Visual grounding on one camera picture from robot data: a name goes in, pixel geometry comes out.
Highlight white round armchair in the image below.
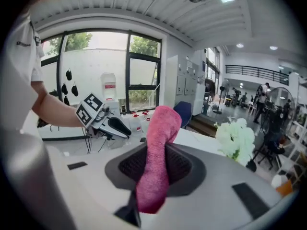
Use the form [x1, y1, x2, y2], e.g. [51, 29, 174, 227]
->
[271, 173, 300, 197]

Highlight orange cushion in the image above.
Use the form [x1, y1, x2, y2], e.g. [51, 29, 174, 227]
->
[275, 180, 293, 196]

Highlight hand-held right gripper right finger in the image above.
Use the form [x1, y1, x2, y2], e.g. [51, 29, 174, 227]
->
[139, 142, 298, 230]

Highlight black mezzanine railing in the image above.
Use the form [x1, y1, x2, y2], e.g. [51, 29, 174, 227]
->
[224, 65, 290, 86]

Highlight left hand-held gripper cable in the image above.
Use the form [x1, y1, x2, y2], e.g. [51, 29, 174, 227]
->
[83, 128, 116, 154]

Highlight cluster of clear water jugs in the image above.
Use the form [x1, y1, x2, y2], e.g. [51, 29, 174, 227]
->
[121, 110, 154, 141]

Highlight white water dispenser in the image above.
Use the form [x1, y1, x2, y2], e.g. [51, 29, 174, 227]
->
[104, 99, 120, 119]

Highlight person's white t-shirt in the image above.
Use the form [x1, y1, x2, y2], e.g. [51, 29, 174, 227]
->
[0, 8, 77, 230]

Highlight black-framed window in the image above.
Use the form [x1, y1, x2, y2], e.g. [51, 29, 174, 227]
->
[39, 27, 163, 115]

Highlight blue chair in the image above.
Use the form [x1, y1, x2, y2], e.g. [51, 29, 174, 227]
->
[173, 101, 192, 129]

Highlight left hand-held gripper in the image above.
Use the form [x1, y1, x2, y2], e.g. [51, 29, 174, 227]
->
[75, 92, 132, 139]

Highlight brown wooden step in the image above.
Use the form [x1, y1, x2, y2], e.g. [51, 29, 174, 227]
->
[188, 115, 218, 138]

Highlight inverted dispenser water bottle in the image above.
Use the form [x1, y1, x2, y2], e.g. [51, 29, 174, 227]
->
[100, 72, 117, 100]

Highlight pale flowers in pink pot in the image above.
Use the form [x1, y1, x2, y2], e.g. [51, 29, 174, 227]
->
[214, 117, 256, 166]

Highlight small black standing fan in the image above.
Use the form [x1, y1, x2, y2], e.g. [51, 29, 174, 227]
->
[212, 79, 230, 115]

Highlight pink cloth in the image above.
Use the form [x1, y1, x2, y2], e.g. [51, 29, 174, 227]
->
[136, 105, 183, 214]

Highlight person's left forearm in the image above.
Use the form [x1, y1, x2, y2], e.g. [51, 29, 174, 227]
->
[31, 80, 84, 128]

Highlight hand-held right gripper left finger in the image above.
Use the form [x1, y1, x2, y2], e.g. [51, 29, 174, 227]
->
[45, 141, 148, 230]

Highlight white wall cabinet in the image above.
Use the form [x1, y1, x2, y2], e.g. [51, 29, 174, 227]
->
[166, 55, 207, 116]

